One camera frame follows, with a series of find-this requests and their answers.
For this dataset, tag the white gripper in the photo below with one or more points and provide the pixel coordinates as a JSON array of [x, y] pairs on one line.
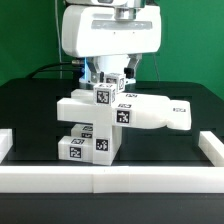
[[89, 31]]

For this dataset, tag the white block left edge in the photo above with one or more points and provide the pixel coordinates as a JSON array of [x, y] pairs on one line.
[[6, 142]]

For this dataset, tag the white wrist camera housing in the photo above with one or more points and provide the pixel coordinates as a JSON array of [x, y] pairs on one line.
[[111, 3]]

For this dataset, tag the white obstacle wall bar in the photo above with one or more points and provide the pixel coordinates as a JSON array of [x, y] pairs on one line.
[[212, 147]]

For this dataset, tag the white tagged cube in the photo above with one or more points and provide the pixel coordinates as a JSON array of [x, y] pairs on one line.
[[104, 93]]

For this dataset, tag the white front rail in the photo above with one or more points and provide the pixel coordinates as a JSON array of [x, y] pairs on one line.
[[90, 179]]

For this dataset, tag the white chair back frame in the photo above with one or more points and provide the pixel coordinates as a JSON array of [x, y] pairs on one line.
[[129, 110]]

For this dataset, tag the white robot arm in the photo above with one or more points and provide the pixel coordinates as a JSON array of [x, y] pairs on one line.
[[115, 63]]

